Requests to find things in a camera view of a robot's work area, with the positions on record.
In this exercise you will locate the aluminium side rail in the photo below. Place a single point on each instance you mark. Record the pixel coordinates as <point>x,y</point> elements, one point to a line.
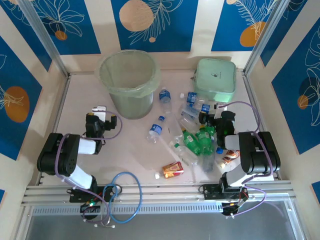
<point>58,112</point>
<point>253,95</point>

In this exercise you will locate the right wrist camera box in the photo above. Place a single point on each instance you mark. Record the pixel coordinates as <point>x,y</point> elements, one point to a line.
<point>220,106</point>

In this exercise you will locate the brown label bottle white cap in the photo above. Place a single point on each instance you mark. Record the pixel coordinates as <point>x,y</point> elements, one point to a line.
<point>229,156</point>

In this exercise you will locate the mesh bin with green liner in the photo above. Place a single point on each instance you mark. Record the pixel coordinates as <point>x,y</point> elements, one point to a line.
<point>125,75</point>

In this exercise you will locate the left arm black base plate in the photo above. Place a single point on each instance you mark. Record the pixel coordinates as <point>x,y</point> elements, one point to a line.
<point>75,197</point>

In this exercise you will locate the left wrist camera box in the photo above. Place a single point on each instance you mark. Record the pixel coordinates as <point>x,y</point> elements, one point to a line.
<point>99,112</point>

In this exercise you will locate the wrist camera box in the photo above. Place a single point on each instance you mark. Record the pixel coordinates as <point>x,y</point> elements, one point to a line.
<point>220,106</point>
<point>99,112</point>

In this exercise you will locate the aluminium frame post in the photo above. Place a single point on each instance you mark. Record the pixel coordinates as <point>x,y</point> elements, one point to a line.
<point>265,35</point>
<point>45,35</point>

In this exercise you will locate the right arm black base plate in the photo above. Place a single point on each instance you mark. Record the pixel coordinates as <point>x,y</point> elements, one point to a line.
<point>210,192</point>

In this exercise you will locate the mint green lidded box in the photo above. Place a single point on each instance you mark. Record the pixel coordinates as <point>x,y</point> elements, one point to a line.
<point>215,75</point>

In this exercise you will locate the Pocari Sweat plastic bottle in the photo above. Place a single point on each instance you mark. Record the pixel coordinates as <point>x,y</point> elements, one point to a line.
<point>165,95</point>

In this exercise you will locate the blue label bottle white cap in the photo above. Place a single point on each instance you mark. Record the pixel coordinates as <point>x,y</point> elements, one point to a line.
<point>192,97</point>

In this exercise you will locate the clear soda water bottle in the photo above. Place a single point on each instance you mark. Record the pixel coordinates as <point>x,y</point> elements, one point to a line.
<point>205,107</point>

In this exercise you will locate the aluminium frame rail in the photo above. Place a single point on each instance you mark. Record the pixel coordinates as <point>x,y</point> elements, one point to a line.
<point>170,192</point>

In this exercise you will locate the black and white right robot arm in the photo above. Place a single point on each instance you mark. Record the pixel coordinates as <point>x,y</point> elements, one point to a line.
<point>260,152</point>

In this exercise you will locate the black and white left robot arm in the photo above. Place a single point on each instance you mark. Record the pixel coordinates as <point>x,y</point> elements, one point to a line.
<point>47,155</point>

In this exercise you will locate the clear bottle blue label blue cap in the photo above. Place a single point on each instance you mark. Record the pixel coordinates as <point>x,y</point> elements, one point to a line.
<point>155,129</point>

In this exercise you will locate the clear bottle green label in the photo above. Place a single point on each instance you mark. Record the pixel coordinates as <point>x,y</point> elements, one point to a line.
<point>183,153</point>

